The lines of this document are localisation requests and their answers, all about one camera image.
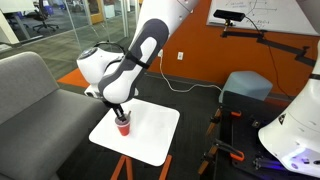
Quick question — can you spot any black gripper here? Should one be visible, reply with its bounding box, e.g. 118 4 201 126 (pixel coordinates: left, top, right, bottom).
103 100 130 122

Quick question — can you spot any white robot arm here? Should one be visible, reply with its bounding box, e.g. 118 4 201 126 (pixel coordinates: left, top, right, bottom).
77 0 199 122

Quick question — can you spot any red plastic cup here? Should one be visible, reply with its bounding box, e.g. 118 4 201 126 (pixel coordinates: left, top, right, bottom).
115 118 130 136

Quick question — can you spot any white side table top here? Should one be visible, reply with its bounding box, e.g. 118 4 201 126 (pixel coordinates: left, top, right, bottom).
89 99 180 166

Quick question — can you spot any orange metal table base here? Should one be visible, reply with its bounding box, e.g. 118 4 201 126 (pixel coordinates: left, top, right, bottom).
111 155 172 180

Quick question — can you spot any orange floor mat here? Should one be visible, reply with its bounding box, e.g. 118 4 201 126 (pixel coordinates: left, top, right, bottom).
58 69 89 88

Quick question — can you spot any grey corner sofa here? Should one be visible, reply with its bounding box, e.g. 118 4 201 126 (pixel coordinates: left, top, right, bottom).
0 52 107 180

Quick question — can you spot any rear black orange clamp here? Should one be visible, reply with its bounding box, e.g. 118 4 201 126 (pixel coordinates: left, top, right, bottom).
206 105 242 136

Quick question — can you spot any black orange clamp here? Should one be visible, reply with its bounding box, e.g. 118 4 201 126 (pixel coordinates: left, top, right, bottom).
206 105 242 136
198 139 245 175

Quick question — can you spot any black perforated mounting board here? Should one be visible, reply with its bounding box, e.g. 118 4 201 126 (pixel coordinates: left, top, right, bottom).
221 91 319 180

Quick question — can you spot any front black orange clamp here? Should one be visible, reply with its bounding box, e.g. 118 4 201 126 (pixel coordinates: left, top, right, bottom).
198 139 245 175

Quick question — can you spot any light blue ottoman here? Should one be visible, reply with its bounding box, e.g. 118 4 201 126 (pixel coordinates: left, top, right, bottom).
219 71 273 103

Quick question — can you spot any black office chair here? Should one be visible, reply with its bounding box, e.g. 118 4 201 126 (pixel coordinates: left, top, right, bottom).
32 0 59 33

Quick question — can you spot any white power cable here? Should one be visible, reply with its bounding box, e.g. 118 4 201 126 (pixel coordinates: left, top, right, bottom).
157 49 223 94

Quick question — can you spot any white wall outlet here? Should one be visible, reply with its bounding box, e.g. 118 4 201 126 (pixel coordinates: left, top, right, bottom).
177 52 184 60

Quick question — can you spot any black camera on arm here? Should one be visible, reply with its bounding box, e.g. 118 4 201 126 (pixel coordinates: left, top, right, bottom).
213 9 245 22

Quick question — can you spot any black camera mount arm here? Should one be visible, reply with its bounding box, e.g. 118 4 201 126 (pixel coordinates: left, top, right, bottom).
221 19 316 67

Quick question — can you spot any whiteboard on wall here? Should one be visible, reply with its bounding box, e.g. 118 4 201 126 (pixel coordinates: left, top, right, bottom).
207 0 320 36

